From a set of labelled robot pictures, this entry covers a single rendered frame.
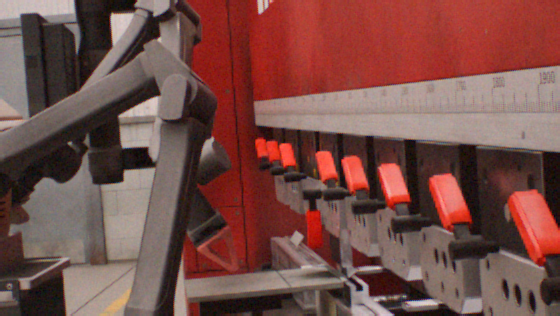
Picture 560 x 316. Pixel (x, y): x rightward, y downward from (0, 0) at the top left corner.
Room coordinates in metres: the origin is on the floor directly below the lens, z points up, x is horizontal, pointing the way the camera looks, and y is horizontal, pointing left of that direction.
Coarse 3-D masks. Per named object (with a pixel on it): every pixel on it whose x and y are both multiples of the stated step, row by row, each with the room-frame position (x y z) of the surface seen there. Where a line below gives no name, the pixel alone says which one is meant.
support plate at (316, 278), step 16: (272, 272) 1.86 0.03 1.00; (288, 272) 1.85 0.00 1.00; (304, 272) 1.83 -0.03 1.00; (320, 272) 1.82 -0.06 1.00; (192, 288) 1.75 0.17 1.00; (208, 288) 1.74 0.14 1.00; (224, 288) 1.73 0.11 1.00; (240, 288) 1.72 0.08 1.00; (256, 288) 1.71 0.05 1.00; (272, 288) 1.70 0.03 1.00; (288, 288) 1.70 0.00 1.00; (304, 288) 1.70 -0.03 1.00; (320, 288) 1.70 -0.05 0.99
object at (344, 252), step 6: (330, 234) 1.83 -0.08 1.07; (330, 240) 1.84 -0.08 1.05; (336, 240) 1.78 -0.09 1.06; (342, 240) 1.75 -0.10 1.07; (348, 240) 1.75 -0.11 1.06; (330, 246) 1.84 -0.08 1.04; (336, 246) 1.78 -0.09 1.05; (342, 246) 1.75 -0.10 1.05; (348, 246) 1.75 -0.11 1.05; (330, 252) 1.85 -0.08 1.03; (336, 252) 1.79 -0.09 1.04; (342, 252) 1.75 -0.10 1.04; (348, 252) 1.75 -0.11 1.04; (336, 258) 1.79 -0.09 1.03; (342, 258) 1.75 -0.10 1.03; (348, 258) 1.75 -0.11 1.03; (336, 264) 1.84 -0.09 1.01; (342, 264) 1.75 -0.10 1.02; (348, 264) 1.75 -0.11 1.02; (342, 270) 1.79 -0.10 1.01; (348, 276) 1.75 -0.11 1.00
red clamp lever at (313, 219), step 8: (304, 192) 1.63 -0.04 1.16; (312, 192) 1.63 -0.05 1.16; (320, 192) 1.63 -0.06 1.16; (304, 200) 1.63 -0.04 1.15; (312, 200) 1.63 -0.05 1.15; (312, 208) 1.63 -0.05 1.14; (312, 216) 1.63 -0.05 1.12; (312, 224) 1.63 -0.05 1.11; (320, 224) 1.63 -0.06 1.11; (312, 232) 1.63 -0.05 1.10; (320, 232) 1.63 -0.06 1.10; (312, 240) 1.63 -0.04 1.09; (320, 240) 1.63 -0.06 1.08; (312, 248) 1.63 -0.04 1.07; (320, 248) 1.64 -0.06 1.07
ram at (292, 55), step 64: (256, 0) 2.42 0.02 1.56; (320, 0) 1.60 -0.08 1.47; (384, 0) 1.20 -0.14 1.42; (448, 0) 0.96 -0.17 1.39; (512, 0) 0.80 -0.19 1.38; (256, 64) 2.52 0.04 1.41; (320, 64) 1.64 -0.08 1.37; (384, 64) 1.22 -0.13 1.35; (448, 64) 0.97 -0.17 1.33; (512, 64) 0.80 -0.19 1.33; (320, 128) 1.69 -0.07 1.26; (384, 128) 1.24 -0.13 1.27; (448, 128) 0.98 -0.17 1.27; (512, 128) 0.81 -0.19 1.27
